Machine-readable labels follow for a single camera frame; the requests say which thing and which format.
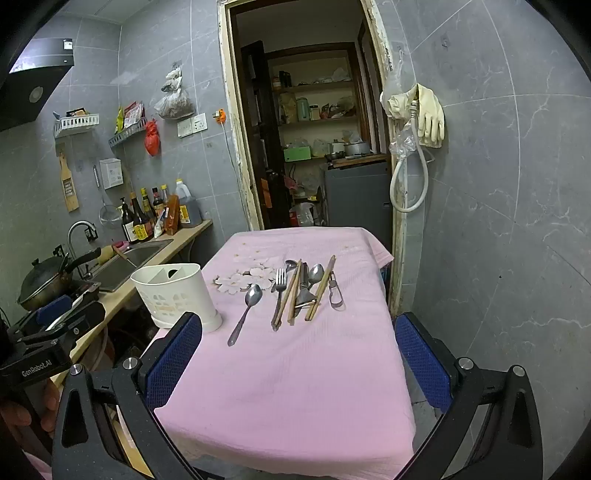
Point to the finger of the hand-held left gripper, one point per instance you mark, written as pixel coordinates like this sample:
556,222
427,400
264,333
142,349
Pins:
85,319
55,308

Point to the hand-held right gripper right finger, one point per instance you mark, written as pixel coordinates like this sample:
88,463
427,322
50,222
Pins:
420,364

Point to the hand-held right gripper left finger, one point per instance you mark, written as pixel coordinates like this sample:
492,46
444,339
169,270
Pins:
173,360

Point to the white plastic utensil holder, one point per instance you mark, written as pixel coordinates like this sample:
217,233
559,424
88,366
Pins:
175,295

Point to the long metal spoon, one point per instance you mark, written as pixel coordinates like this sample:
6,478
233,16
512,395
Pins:
253,295

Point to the metal peeler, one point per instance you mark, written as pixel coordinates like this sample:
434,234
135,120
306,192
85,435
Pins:
332,279

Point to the metal utensil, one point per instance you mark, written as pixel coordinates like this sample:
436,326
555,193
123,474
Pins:
303,288

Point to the person's left hand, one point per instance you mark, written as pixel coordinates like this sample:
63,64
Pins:
48,404

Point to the black wok with lid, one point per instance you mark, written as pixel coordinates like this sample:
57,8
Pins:
41,281

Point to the black induction cooker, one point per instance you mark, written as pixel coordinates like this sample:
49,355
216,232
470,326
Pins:
90,287

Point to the yellow sponge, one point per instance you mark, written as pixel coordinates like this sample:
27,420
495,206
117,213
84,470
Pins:
107,254

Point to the metal faucet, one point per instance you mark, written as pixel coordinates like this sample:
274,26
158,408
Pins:
69,240

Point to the steel sink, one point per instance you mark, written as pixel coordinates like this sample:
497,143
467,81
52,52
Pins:
134,263

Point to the pink sponge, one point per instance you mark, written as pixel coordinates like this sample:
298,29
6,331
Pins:
122,244

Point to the metal strainer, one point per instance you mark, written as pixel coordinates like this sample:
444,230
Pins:
110,216

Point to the dark sauce bottle yellow label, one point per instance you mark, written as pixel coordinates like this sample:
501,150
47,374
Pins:
140,226

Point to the pink floral tablecloth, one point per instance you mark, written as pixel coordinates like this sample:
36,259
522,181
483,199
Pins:
286,378

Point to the white blue packet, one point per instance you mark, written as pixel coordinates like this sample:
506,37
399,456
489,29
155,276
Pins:
159,227

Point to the wooden grater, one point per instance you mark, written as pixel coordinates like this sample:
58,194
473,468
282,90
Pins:
64,166

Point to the yellow capped bottle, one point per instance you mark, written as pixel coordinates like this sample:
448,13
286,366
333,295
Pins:
164,191

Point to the large oil jug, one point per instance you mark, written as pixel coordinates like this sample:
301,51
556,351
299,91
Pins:
191,210

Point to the grey cabinet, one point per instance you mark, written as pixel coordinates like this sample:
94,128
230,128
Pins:
355,194

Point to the white plastic bag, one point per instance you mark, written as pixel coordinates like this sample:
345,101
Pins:
305,213

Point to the red plastic bag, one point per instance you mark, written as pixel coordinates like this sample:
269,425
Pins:
152,141

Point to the small flat packet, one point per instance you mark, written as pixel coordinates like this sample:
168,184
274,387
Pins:
76,112

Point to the yellow snack packet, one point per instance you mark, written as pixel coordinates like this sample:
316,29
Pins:
119,121

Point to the red snack packet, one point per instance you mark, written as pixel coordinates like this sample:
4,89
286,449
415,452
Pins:
133,113

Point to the wooden cutting board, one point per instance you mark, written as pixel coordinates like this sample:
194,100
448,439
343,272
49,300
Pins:
360,160

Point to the large metal pot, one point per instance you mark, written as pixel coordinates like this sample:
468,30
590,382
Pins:
356,148

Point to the black range hood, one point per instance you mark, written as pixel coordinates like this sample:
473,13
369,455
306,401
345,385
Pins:
32,83

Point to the clear plastic bag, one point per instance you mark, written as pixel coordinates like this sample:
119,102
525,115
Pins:
401,138

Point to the small metal pot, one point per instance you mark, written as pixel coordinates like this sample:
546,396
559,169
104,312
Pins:
337,147

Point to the clear bag of dried goods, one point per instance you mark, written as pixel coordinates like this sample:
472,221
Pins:
174,104

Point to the dark wooden door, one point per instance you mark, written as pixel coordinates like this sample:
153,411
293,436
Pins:
258,138

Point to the green box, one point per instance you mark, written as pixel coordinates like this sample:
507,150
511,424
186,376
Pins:
298,153

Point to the hanging cream rubber glove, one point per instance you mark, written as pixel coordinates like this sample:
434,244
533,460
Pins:
431,115

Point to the crumpled cream rubber glove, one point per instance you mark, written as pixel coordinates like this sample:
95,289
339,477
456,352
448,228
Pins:
397,104

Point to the green jar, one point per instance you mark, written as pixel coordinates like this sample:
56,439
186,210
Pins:
302,110

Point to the wooden shelf unit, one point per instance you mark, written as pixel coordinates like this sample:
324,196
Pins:
314,87

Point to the black wall socket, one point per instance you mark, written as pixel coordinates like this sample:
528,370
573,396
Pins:
57,251
91,234

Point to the white wall box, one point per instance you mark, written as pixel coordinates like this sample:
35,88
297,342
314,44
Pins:
111,174

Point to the white wall shelf basket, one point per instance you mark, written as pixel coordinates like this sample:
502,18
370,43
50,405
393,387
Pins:
76,122

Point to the grey wall shelf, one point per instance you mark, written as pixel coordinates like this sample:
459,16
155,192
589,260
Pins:
127,134

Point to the white wall socket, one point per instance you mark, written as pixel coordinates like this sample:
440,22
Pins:
191,124

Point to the cream door frame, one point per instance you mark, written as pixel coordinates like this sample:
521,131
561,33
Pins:
235,138

